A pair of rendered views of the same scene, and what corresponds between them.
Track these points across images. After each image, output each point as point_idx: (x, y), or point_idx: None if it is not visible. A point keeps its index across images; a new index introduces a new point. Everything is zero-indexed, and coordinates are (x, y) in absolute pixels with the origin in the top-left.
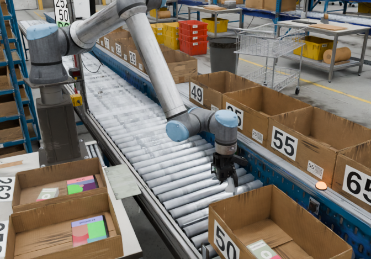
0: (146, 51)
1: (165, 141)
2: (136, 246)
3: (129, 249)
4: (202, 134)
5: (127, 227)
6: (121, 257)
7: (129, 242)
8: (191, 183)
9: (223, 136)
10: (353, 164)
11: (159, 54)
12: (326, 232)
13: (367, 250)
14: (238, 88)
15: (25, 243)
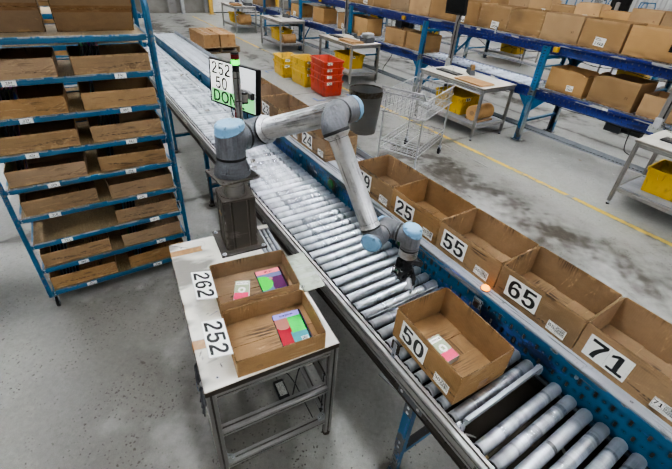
0: (349, 172)
1: (333, 226)
2: (333, 338)
3: (328, 341)
4: None
5: (321, 320)
6: (323, 349)
7: (326, 334)
8: (366, 274)
9: (409, 246)
10: (516, 275)
11: (360, 174)
12: (492, 333)
13: (519, 342)
14: (401, 174)
15: (236, 336)
